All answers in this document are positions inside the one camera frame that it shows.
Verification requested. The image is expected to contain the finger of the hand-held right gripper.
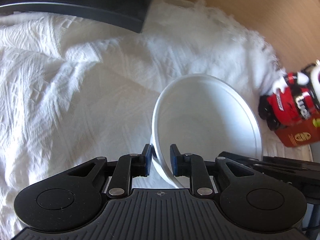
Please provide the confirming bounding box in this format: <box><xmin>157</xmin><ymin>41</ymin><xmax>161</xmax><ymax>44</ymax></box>
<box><xmin>219</xmin><ymin>151</ymin><xmax>264</xmax><ymax>167</ymax></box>

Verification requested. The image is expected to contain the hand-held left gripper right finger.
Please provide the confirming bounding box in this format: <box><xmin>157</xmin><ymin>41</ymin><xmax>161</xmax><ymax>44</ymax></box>
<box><xmin>169</xmin><ymin>144</ymin><xmax>270</xmax><ymax>199</ymax></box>

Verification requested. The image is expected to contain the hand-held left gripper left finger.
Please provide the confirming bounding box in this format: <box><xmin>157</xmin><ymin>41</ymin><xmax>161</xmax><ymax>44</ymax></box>
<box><xmin>50</xmin><ymin>144</ymin><xmax>152</xmax><ymax>200</ymax></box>

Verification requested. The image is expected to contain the white printed paper bowl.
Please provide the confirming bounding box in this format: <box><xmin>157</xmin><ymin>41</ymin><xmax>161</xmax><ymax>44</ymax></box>
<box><xmin>151</xmin><ymin>73</ymin><xmax>263</xmax><ymax>189</ymax></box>

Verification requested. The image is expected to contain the red snack bag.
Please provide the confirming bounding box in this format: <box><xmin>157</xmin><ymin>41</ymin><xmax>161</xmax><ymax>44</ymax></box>
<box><xmin>274</xmin><ymin>116</ymin><xmax>320</xmax><ymax>147</ymax></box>

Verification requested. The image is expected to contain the panda figurine in red jacket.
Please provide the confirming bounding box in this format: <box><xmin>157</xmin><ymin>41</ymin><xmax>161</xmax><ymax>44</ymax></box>
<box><xmin>258</xmin><ymin>60</ymin><xmax>320</xmax><ymax>130</ymax></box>

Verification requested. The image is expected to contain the white textured cloth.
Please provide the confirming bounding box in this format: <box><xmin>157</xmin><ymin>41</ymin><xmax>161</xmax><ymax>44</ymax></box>
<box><xmin>0</xmin><ymin>0</ymin><xmax>314</xmax><ymax>233</ymax></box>

